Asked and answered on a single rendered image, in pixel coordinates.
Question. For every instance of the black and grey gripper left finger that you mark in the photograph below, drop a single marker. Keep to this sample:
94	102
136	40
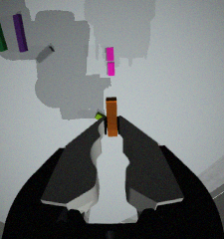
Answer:
67	180

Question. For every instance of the magenta rod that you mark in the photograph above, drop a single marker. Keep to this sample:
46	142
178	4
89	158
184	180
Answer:
110	54
111	68

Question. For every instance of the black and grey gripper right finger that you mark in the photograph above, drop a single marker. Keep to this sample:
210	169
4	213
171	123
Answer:
156	178

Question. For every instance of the orange rod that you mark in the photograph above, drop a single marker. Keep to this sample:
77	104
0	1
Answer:
112	116

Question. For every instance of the lime green rod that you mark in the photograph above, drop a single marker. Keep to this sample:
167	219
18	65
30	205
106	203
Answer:
99	115

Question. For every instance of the purple rod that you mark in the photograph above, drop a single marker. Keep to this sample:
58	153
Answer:
20	34

